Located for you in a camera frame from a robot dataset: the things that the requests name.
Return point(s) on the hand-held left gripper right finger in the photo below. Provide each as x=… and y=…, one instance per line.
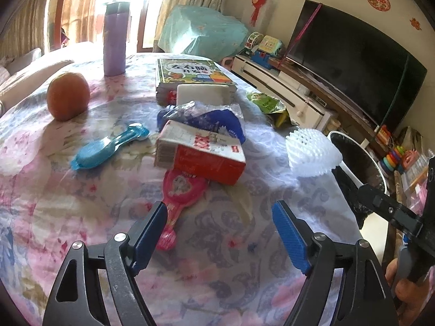
x=292, y=237

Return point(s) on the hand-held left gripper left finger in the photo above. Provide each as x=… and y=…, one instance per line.
x=149, y=239

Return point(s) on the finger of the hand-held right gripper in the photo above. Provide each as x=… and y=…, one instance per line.
x=387, y=207

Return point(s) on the white bin with black bag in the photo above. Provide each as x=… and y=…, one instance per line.
x=356, y=163

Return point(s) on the pink hand mirror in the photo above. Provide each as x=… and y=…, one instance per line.
x=180, y=186

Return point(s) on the red and white carton box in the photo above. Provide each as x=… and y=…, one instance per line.
x=207, y=163

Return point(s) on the person's right hand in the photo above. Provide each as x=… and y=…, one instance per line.
x=407, y=293

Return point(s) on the clear plastic storage box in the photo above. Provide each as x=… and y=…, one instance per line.
x=416, y=183

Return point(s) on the red toy phone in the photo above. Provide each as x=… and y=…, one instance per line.
x=386, y=133

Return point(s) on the blue hair brush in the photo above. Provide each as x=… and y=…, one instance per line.
x=91, y=152

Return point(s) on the green snack packet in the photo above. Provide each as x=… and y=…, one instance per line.
x=266, y=103

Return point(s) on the blue plastic bag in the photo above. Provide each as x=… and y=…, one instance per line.
x=221, y=120

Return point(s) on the red snack tube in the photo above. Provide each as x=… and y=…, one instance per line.
x=169, y=99

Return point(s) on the black flat television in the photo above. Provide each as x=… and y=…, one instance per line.
x=350, y=57

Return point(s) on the white plastic case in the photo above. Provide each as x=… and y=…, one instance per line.
x=202, y=93

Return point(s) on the white television cabinet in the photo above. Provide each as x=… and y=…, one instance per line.
x=268, y=74

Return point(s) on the orange fruit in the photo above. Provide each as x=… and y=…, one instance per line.
x=68, y=95

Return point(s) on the green picture book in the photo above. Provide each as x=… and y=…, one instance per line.
x=190, y=73

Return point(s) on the blue toy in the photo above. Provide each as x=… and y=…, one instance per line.
x=263, y=59

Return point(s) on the small red character sticker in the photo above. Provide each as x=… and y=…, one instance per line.
x=415, y=23

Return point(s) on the pink kettlebell toy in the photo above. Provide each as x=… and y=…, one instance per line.
x=227, y=62

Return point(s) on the yellow activity cube toy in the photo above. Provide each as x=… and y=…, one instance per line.
x=271, y=46

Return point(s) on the white wheel toy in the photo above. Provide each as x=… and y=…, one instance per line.
x=253, y=40

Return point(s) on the purple thermos bottle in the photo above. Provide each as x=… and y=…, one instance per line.
x=115, y=40

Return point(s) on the beige sofa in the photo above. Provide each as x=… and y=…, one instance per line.
x=40, y=66

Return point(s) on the teal cloth covered furniture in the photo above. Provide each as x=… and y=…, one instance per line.
x=200, y=30

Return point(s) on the grey pillow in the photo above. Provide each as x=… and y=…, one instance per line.
x=25, y=59

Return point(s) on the sheer beige curtain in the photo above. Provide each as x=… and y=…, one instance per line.
x=78, y=6

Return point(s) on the round red wall sticker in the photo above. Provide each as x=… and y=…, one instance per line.
x=378, y=0

